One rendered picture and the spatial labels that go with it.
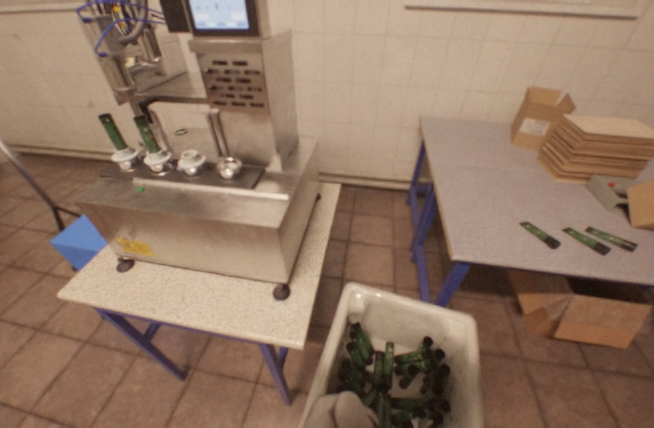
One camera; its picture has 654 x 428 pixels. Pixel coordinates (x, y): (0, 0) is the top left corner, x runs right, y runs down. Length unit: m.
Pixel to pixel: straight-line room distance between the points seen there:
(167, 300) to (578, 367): 1.93
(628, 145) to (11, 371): 3.14
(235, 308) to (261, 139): 0.48
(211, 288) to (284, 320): 0.26
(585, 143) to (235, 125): 1.44
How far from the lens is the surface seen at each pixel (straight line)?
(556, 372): 1.91
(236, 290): 0.86
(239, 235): 0.68
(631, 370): 2.18
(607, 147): 1.67
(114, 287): 1.05
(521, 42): 2.23
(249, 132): 0.76
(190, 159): 0.80
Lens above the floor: 1.44
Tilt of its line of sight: 42 degrees down
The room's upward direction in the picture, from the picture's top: straight up
